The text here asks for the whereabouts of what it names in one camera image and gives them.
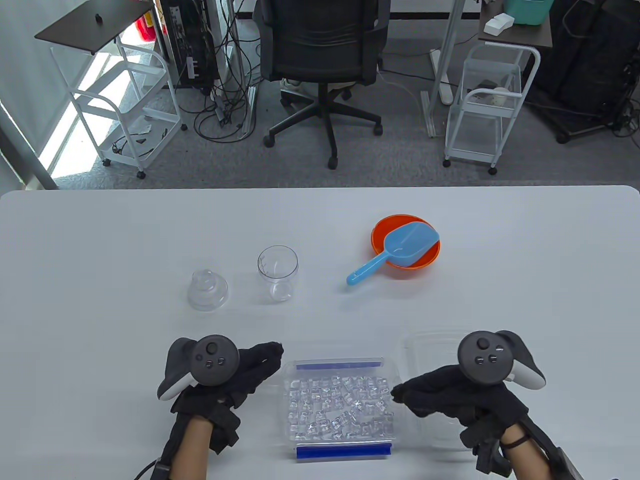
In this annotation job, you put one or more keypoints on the clear plastic container lid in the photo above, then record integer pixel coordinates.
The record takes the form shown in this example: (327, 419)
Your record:
(425, 350)

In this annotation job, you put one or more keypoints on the black wrist electronics box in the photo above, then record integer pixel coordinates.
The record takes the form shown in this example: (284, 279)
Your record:
(161, 472)
(567, 467)

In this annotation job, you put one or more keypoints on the white power strip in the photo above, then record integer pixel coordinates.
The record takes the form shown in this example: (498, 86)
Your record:
(445, 92)

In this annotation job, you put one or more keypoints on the small white box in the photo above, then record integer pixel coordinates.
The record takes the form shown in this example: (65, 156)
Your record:
(497, 24)

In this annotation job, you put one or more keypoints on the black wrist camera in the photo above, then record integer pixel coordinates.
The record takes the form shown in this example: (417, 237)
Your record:
(492, 457)
(225, 432)

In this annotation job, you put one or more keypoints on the blue plastic scoop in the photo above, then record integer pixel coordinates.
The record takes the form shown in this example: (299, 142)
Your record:
(410, 245)

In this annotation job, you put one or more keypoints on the person's left forearm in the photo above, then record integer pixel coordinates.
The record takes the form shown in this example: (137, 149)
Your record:
(192, 450)

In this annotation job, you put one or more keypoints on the white cart with dark top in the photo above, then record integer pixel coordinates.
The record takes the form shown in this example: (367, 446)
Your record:
(530, 32)
(85, 25)

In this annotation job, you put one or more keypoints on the red fire extinguisher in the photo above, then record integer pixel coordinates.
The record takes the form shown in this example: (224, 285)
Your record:
(146, 27)

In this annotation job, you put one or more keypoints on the black computer tower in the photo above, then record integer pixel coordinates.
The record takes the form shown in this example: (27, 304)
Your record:
(192, 45)

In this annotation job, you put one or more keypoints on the person's right hand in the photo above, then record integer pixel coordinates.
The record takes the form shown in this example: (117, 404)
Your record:
(450, 395)

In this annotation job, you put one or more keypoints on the person's right forearm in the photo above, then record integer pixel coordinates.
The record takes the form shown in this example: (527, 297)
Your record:
(525, 462)

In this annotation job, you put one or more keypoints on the clear plastic shaker lid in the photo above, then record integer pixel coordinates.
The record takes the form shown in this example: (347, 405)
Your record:
(207, 295)

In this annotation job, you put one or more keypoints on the orange plastic bowl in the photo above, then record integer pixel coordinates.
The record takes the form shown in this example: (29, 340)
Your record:
(377, 235)

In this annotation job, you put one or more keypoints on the grey and white hand controller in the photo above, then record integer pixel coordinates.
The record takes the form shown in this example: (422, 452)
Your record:
(215, 357)
(482, 355)

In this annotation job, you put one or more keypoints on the thin black wrist tie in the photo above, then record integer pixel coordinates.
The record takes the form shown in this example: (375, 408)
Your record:
(515, 442)

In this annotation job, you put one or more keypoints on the black office chair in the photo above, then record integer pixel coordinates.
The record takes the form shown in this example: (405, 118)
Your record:
(320, 40)

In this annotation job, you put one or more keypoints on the teal plastic container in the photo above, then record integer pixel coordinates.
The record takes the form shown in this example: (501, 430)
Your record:
(527, 11)

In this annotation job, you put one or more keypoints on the clear plastic shaker cup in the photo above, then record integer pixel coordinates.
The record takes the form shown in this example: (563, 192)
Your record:
(278, 290)

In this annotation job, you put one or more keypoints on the person's left hand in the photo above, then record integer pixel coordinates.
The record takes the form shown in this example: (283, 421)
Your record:
(260, 360)

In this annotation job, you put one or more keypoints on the small white cup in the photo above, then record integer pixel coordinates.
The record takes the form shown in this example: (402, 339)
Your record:
(499, 97)

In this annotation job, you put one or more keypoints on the black equipment stand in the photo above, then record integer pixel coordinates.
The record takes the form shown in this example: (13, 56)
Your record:
(600, 60)

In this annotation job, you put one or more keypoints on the clear container with blue clips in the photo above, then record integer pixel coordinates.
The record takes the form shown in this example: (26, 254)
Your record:
(342, 450)

